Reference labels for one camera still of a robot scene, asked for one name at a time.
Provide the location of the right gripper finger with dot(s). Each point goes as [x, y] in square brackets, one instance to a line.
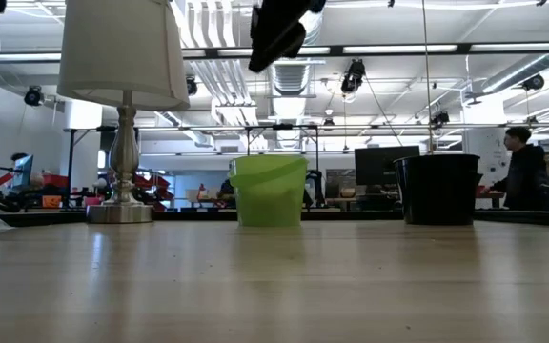
[255, 21]
[277, 45]

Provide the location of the white shade silver table lamp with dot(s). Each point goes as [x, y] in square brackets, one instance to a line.
[122, 47]

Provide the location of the green plastic bucket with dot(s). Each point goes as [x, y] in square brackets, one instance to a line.
[267, 190]

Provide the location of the black computer monitor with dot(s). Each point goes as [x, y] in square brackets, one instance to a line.
[374, 164]

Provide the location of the thin vertical pole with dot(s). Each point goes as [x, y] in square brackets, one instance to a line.
[428, 95]

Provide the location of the black plastic bucket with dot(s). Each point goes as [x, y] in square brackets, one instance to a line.
[439, 190]

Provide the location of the person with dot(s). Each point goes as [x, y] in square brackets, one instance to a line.
[522, 171]
[17, 159]

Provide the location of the small computer monitor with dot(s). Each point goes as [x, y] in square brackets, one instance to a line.
[23, 171]

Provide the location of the black hanging camera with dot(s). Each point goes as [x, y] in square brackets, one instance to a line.
[353, 76]

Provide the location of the black background station frame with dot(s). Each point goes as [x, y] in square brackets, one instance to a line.
[351, 127]

